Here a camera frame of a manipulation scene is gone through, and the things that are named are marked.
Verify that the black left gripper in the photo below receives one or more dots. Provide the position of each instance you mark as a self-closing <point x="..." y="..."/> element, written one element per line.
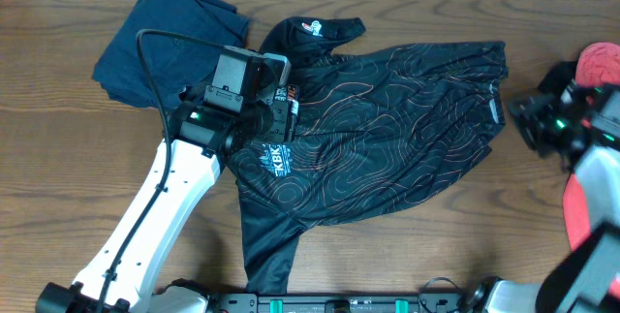
<point x="283" y="121"/>

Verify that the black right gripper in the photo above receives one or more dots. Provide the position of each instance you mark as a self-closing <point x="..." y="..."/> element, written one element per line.
<point x="529" y="122"/>

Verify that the black orange patterned jersey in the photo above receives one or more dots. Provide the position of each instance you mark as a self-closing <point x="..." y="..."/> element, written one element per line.
<point x="375" y="134"/>

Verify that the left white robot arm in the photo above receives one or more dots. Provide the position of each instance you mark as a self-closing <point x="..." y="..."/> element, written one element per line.
<point x="188" y="162"/>

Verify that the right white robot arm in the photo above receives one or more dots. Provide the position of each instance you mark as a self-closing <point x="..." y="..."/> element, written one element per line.
<point x="586" y="131"/>

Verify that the black garment under red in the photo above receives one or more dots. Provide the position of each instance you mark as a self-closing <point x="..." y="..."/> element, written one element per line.
<point x="558" y="78"/>

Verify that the folded navy blue garment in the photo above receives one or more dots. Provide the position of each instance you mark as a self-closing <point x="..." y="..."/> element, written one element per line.
<point x="178" y="67"/>

